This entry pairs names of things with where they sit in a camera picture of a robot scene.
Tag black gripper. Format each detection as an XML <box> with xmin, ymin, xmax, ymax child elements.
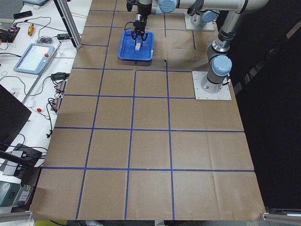
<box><xmin>131</xmin><ymin>14</ymin><xmax>148</xmax><ymax>46</ymax></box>

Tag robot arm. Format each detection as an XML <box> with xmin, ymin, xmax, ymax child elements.
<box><xmin>151</xmin><ymin>0</ymin><xmax>268</xmax><ymax>94</ymax></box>
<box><xmin>127</xmin><ymin>0</ymin><xmax>219</xmax><ymax>45</ymax></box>

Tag blue plastic tray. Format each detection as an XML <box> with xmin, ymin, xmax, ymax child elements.
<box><xmin>118</xmin><ymin>31</ymin><xmax>154</xmax><ymax>61</ymax></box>

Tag black power adapter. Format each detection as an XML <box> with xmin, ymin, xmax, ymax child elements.
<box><xmin>57</xmin><ymin>33</ymin><xmax>70</xmax><ymax>40</ymax></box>

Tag brown paper table cover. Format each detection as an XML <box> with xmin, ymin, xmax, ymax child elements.
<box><xmin>31</xmin><ymin>0</ymin><xmax>265</xmax><ymax>221</ymax></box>

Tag yellow brass tool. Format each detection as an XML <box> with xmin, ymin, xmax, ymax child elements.
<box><xmin>27</xmin><ymin>24</ymin><xmax>34</xmax><ymax>37</ymax></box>

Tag teach pendant tablet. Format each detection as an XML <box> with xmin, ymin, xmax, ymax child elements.
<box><xmin>14</xmin><ymin>43</ymin><xmax>55</xmax><ymax>75</ymax></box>

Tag black phone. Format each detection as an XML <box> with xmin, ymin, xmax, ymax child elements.
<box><xmin>13</xmin><ymin>10</ymin><xmax>32</xmax><ymax>19</ymax></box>

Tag black monitor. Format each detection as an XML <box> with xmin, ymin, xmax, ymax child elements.
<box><xmin>0</xmin><ymin>85</ymin><xmax>31</xmax><ymax>151</ymax></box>

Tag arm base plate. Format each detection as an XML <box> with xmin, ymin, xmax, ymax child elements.
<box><xmin>192</xmin><ymin>71</ymin><xmax>232</xmax><ymax>101</ymax></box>
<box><xmin>184</xmin><ymin>11</ymin><xmax>217</xmax><ymax>32</ymax></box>

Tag aluminium frame post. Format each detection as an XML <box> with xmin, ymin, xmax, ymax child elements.
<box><xmin>54</xmin><ymin>0</ymin><xmax>82</xmax><ymax>49</ymax></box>

